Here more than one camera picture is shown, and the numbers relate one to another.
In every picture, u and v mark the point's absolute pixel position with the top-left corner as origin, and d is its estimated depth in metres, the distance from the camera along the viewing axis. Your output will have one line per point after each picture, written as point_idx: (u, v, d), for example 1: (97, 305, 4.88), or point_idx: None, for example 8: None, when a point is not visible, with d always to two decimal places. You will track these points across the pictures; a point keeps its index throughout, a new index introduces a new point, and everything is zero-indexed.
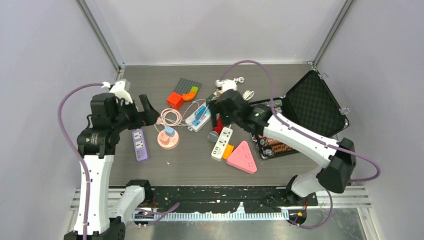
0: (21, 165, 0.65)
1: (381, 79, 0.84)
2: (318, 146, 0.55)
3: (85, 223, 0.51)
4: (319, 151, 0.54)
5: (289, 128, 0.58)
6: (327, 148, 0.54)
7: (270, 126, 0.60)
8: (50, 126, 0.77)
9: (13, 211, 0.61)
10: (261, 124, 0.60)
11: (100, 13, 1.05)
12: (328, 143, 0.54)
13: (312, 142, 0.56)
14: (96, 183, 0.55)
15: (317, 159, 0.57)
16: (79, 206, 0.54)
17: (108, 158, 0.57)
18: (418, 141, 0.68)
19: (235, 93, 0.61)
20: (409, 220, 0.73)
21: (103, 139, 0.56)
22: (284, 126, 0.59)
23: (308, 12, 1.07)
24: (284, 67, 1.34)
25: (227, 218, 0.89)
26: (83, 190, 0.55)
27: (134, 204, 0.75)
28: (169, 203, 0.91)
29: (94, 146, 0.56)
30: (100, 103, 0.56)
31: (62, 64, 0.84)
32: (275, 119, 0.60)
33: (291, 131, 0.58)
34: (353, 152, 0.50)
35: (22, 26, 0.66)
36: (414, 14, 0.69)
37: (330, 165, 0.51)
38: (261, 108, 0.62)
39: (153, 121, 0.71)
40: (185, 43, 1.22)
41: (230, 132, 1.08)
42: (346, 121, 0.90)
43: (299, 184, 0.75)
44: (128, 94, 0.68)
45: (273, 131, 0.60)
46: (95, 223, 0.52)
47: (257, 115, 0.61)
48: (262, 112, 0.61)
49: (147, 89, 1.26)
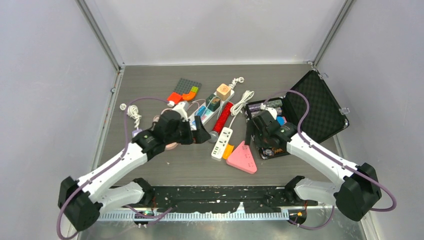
0: (21, 166, 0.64)
1: (381, 79, 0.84)
2: (334, 166, 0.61)
3: (89, 181, 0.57)
4: (335, 170, 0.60)
5: (310, 145, 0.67)
6: (344, 169, 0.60)
7: (293, 142, 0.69)
8: (49, 126, 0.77)
9: (12, 211, 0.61)
10: (284, 139, 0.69)
11: (100, 12, 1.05)
12: (345, 164, 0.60)
13: (330, 162, 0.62)
14: (124, 163, 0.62)
15: (333, 180, 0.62)
16: (98, 167, 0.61)
17: (143, 157, 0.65)
18: (418, 142, 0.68)
19: (265, 113, 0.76)
20: (408, 220, 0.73)
21: (152, 147, 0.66)
22: (305, 144, 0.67)
23: (308, 12, 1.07)
24: (284, 67, 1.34)
25: (227, 218, 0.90)
26: (112, 159, 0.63)
27: (126, 201, 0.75)
28: (169, 203, 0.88)
29: (143, 144, 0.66)
30: (167, 120, 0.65)
31: (62, 64, 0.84)
32: (298, 137, 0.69)
33: (312, 149, 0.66)
34: (368, 177, 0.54)
35: (21, 26, 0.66)
36: (414, 14, 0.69)
37: (343, 184, 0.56)
38: (288, 126, 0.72)
39: (201, 140, 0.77)
40: (185, 43, 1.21)
41: (230, 132, 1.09)
42: (346, 121, 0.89)
43: (309, 186, 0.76)
44: (184, 112, 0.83)
45: (295, 147, 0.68)
46: (92, 187, 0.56)
47: (283, 131, 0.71)
48: (287, 129, 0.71)
49: (147, 89, 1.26)
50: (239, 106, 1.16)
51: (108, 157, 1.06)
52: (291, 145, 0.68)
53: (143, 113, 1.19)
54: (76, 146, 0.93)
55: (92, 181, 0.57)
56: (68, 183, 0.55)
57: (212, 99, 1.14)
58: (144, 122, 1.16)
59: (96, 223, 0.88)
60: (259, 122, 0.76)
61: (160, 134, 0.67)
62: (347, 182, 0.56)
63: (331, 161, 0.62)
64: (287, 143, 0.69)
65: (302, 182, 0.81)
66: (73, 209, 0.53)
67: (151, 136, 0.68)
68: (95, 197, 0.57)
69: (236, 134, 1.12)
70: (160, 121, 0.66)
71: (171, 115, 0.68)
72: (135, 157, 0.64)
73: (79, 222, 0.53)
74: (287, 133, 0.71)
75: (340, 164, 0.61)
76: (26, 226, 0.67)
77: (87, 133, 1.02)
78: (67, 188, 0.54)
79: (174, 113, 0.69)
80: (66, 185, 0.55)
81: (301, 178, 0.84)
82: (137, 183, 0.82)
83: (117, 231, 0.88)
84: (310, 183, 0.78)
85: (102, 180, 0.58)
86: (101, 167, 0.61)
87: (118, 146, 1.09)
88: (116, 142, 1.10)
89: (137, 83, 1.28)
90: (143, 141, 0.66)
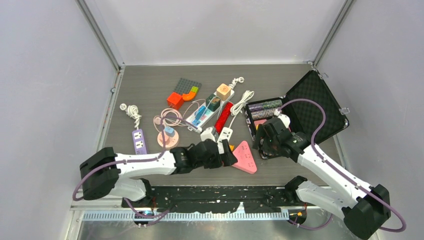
0: (21, 165, 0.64)
1: (381, 79, 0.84)
2: (348, 185, 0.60)
3: (125, 161, 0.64)
4: (349, 189, 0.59)
5: (323, 160, 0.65)
6: (357, 189, 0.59)
7: (305, 154, 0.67)
8: (50, 125, 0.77)
9: (13, 211, 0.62)
10: (297, 150, 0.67)
11: (100, 12, 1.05)
12: (359, 184, 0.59)
13: (343, 180, 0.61)
14: (155, 166, 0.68)
15: (345, 197, 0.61)
16: (137, 155, 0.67)
17: (169, 170, 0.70)
18: (418, 142, 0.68)
19: (277, 120, 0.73)
20: (408, 220, 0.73)
21: (182, 165, 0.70)
22: (318, 157, 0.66)
23: (308, 12, 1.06)
24: (284, 67, 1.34)
25: (227, 218, 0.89)
26: (149, 155, 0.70)
27: (128, 194, 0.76)
28: (170, 203, 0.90)
29: (177, 159, 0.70)
30: (205, 148, 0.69)
31: (62, 64, 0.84)
32: (311, 149, 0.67)
33: (324, 164, 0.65)
34: (383, 201, 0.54)
35: (21, 26, 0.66)
36: (414, 14, 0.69)
37: (356, 205, 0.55)
38: (301, 137, 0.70)
39: (230, 163, 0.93)
40: (185, 43, 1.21)
41: (230, 132, 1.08)
42: (346, 121, 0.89)
43: (313, 192, 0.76)
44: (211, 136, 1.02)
45: (307, 160, 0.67)
46: (123, 168, 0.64)
47: (295, 142, 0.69)
48: (300, 140, 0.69)
49: (147, 89, 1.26)
50: (239, 106, 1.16)
51: None
52: (303, 158, 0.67)
53: (143, 112, 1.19)
54: (76, 146, 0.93)
55: (126, 163, 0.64)
56: (110, 153, 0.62)
57: (212, 99, 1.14)
58: (144, 122, 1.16)
59: (96, 223, 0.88)
60: (270, 130, 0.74)
61: (193, 156, 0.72)
62: (360, 203, 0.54)
63: (345, 179, 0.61)
64: (300, 155, 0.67)
65: (305, 184, 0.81)
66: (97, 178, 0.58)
67: (186, 156, 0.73)
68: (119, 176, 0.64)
69: (236, 134, 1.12)
70: (200, 144, 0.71)
71: (211, 144, 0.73)
72: (160, 169, 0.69)
73: (92, 190, 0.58)
74: (300, 144, 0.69)
75: (354, 184, 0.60)
76: (26, 227, 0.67)
77: (86, 134, 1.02)
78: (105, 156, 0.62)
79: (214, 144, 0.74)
80: (106, 155, 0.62)
81: (303, 180, 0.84)
82: (143, 183, 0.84)
83: (117, 231, 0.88)
84: (313, 188, 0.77)
85: (134, 167, 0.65)
86: (139, 156, 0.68)
87: (118, 146, 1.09)
88: (116, 142, 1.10)
89: (137, 83, 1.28)
90: (178, 157, 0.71)
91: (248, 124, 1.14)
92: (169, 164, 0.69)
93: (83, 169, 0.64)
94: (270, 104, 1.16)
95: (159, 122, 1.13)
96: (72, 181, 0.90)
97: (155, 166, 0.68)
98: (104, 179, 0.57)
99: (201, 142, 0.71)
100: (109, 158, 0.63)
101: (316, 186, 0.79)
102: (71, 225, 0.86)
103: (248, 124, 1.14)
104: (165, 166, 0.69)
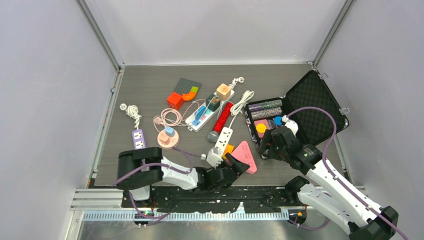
0: (21, 164, 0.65)
1: (380, 79, 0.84)
2: (359, 205, 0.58)
3: (169, 166, 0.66)
4: (359, 210, 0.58)
5: (335, 178, 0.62)
6: (368, 210, 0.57)
7: (317, 170, 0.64)
8: (50, 125, 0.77)
9: (12, 211, 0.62)
10: (307, 165, 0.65)
11: (100, 12, 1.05)
12: (370, 205, 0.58)
13: (354, 200, 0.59)
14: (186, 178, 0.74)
15: (354, 216, 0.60)
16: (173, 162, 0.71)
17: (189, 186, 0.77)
18: (418, 142, 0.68)
19: (286, 130, 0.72)
20: (407, 219, 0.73)
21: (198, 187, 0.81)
22: (329, 174, 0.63)
23: (308, 12, 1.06)
24: (284, 67, 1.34)
25: (227, 218, 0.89)
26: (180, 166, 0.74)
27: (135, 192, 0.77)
28: (169, 203, 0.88)
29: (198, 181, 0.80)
30: (222, 177, 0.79)
31: (62, 64, 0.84)
32: (322, 165, 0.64)
33: (335, 182, 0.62)
34: (394, 226, 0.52)
35: (21, 26, 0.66)
36: (415, 14, 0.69)
37: (367, 227, 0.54)
38: (311, 149, 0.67)
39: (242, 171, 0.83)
40: (185, 43, 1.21)
41: (230, 132, 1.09)
42: (346, 121, 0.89)
43: (317, 199, 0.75)
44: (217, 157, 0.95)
45: (318, 176, 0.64)
46: (165, 172, 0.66)
47: (305, 155, 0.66)
48: (310, 153, 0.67)
49: (147, 89, 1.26)
50: (239, 106, 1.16)
51: (108, 157, 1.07)
52: (314, 173, 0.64)
53: (143, 113, 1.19)
54: (76, 146, 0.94)
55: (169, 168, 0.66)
56: (158, 154, 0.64)
57: (212, 99, 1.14)
58: (144, 122, 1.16)
59: (96, 223, 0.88)
60: (280, 139, 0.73)
61: (210, 179, 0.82)
62: (370, 226, 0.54)
63: (356, 199, 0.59)
64: (310, 170, 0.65)
65: (308, 189, 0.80)
66: (143, 174, 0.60)
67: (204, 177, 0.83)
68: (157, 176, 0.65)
69: (236, 134, 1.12)
70: (218, 171, 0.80)
71: (229, 171, 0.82)
72: (186, 183, 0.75)
73: (132, 183, 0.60)
74: (310, 158, 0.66)
75: (365, 204, 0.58)
76: (26, 226, 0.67)
77: (87, 134, 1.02)
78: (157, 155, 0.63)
79: (232, 173, 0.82)
80: (158, 155, 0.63)
81: (305, 182, 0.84)
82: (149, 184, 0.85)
83: (118, 231, 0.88)
84: (317, 194, 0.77)
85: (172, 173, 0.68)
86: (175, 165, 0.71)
87: (119, 146, 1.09)
88: (116, 142, 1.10)
89: (137, 83, 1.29)
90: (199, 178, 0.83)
91: (248, 124, 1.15)
92: (192, 182, 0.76)
93: (123, 156, 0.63)
94: (270, 104, 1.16)
95: (160, 122, 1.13)
96: (72, 182, 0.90)
97: (181, 179, 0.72)
98: (151, 179, 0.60)
99: (219, 169, 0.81)
100: (156, 158, 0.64)
101: (319, 191, 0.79)
102: (71, 225, 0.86)
103: (248, 124, 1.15)
104: (191, 182, 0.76)
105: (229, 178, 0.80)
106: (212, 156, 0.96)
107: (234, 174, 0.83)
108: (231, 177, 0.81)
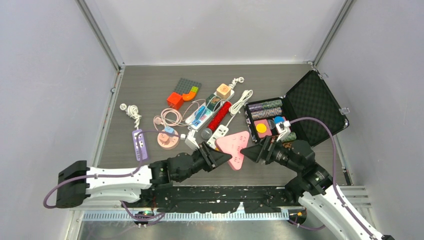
0: (22, 164, 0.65)
1: (381, 79, 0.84)
2: (363, 234, 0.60)
3: (96, 175, 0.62)
4: (363, 238, 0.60)
5: (343, 205, 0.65)
6: (371, 239, 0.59)
7: (327, 195, 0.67)
8: (50, 126, 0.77)
9: (13, 210, 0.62)
10: (319, 189, 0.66)
11: (100, 12, 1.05)
12: (374, 235, 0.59)
13: (359, 227, 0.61)
14: (130, 179, 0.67)
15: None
16: (109, 170, 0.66)
17: (145, 184, 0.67)
18: (418, 142, 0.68)
19: (310, 152, 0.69)
20: (406, 219, 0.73)
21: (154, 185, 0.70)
22: (338, 201, 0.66)
23: (309, 12, 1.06)
24: (284, 67, 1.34)
25: (227, 218, 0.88)
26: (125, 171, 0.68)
27: (121, 198, 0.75)
28: (169, 203, 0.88)
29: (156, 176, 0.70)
30: (172, 161, 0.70)
31: (62, 64, 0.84)
32: (333, 191, 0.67)
33: (343, 209, 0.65)
34: None
35: (22, 27, 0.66)
36: (414, 14, 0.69)
37: None
38: (322, 172, 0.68)
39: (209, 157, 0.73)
40: (185, 43, 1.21)
41: (226, 130, 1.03)
42: (346, 121, 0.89)
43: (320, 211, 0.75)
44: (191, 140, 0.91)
45: (327, 201, 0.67)
46: (93, 182, 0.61)
47: (317, 180, 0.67)
48: (321, 177, 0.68)
49: (147, 89, 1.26)
50: (238, 106, 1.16)
51: (108, 157, 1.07)
52: (324, 198, 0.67)
53: (143, 113, 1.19)
54: (76, 146, 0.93)
55: (97, 177, 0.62)
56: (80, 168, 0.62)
57: (212, 99, 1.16)
58: (144, 122, 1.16)
59: (96, 223, 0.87)
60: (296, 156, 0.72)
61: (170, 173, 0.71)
62: None
63: (361, 226, 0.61)
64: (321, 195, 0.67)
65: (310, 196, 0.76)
66: (68, 191, 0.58)
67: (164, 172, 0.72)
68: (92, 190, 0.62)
69: None
70: (170, 161, 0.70)
71: (182, 156, 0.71)
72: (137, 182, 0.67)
73: (63, 201, 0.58)
74: (320, 182, 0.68)
75: (369, 233, 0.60)
76: (25, 226, 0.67)
77: (87, 134, 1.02)
78: (78, 169, 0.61)
79: (185, 157, 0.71)
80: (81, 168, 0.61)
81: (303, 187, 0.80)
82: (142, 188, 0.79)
83: (118, 231, 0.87)
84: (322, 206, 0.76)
85: (105, 182, 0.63)
86: (113, 172, 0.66)
87: (119, 147, 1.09)
88: (116, 142, 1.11)
89: (136, 83, 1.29)
90: (156, 173, 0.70)
91: (248, 124, 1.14)
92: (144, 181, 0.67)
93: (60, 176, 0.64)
94: (270, 104, 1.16)
95: (160, 122, 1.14)
96: None
97: (133, 180, 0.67)
98: (75, 194, 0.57)
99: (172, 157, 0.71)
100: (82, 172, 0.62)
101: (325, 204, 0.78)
102: (71, 226, 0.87)
103: (247, 124, 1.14)
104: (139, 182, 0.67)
105: (182, 162, 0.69)
106: (189, 141, 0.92)
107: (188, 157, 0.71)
108: (187, 163, 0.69)
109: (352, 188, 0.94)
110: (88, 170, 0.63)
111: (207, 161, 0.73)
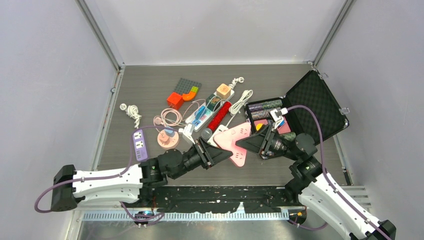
0: (22, 164, 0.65)
1: (381, 79, 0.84)
2: (357, 218, 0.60)
3: (82, 179, 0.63)
4: (358, 223, 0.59)
5: (335, 191, 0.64)
6: (366, 223, 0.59)
7: (318, 183, 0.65)
8: (49, 126, 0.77)
9: (13, 211, 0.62)
10: (310, 178, 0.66)
11: (100, 12, 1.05)
12: (368, 219, 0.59)
13: (353, 213, 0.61)
14: (118, 180, 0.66)
15: (354, 229, 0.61)
16: (96, 172, 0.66)
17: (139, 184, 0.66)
18: (418, 142, 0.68)
19: (311, 147, 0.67)
20: (406, 219, 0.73)
21: (146, 183, 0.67)
22: (330, 187, 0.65)
23: (309, 12, 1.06)
24: (284, 68, 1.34)
25: (227, 218, 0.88)
26: (114, 171, 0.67)
27: (120, 199, 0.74)
28: (169, 203, 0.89)
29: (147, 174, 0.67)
30: (162, 158, 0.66)
31: (62, 65, 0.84)
32: (323, 178, 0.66)
33: (336, 195, 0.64)
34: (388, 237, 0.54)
35: (22, 28, 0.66)
36: (415, 14, 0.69)
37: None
38: (314, 163, 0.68)
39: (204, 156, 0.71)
40: (184, 43, 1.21)
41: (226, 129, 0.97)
42: (346, 121, 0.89)
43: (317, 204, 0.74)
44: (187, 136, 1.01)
45: (319, 189, 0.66)
46: (79, 187, 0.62)
47: (307, 169, 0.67)
48: (312, 167, 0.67)
49: (146, 89, 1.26)
50: (238, 106, 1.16)
51: (108, 157, 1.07)
52: (315, 186, 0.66)
53: (143, 113, 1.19)
54: (76, 146, 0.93)
55: (83, 180, 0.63)
56: (66, 173, 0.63)
57: (212, 99, 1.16)
58: (144, 122, 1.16)
59: (96, 223, 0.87)
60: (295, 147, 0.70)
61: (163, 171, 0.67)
62: None
63: (355, 212, 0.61)
64: (312, 183, 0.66)
65: (309, 192, 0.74)
66: (56, 197, 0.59)
67: (156, 170, 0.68)
68: (80, 194, 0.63)
69: None
70: (160, 158, 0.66)
71: (173, 153, 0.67)
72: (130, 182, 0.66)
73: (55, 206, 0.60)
74: (312, 171, 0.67)
75: (364, 218, 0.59)
76: (26, 225, 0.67)
77: (87, 134, 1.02)
78: (65, 173, 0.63)
79: (175, 153, 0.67)
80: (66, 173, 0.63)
81: None
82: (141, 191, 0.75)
83: (118, 231, 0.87)
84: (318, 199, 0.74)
85: (92, 185, 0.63)
86: (100, 174, 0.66)
87: (119, 147, 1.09)
88: (117, 142, 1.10)
89: (136, 83, 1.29)
90: (147, 172, 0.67)
91: None
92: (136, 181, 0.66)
93: None
94: (269, 104, 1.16)
95: (160, 122, 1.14)
96: None
97: (123, 180, 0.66)
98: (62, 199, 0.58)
99: (163, 154, 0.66)
100: (68, 176, 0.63)
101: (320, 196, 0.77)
102: (72, 225, 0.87)
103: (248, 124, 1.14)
104: (128, 183, 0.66)
105: (172, 160, 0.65)
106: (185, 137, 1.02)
107: (179, 154, 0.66)
108: (177, 159, 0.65)
109: (352, 188, 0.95)
110: (75, 174, 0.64)
111: (203, 158, 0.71)
